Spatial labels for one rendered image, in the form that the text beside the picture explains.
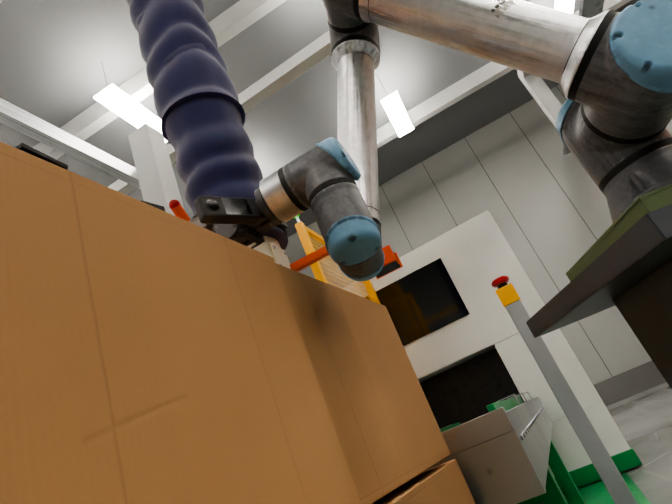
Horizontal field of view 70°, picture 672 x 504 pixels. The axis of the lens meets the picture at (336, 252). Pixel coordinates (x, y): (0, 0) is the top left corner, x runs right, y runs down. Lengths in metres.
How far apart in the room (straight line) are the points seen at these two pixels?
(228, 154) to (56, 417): 0.97
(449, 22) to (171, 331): 0.76
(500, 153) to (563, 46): 10.49
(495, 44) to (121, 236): 0.73
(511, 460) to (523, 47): 0.94
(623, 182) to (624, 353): 9.37
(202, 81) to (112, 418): 1.14
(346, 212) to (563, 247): 9.92
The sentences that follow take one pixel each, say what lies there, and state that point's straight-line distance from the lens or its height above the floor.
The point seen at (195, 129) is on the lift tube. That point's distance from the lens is 1.34.
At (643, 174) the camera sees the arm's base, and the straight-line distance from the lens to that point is 1.02.
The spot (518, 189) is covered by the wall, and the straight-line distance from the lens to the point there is 11.04.
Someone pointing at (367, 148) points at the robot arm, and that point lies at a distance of 1.01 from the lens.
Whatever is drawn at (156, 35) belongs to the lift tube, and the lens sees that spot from 1.61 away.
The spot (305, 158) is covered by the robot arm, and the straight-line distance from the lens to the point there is 0.85.
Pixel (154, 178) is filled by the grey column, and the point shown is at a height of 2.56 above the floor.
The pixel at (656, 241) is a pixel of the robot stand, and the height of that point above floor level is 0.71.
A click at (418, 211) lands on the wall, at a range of 11.15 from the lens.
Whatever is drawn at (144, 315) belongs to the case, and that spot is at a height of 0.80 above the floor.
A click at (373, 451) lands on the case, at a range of 0.85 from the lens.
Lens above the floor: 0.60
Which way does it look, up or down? 24 degrees up
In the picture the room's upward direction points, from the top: 23 degrees counter-clockwise
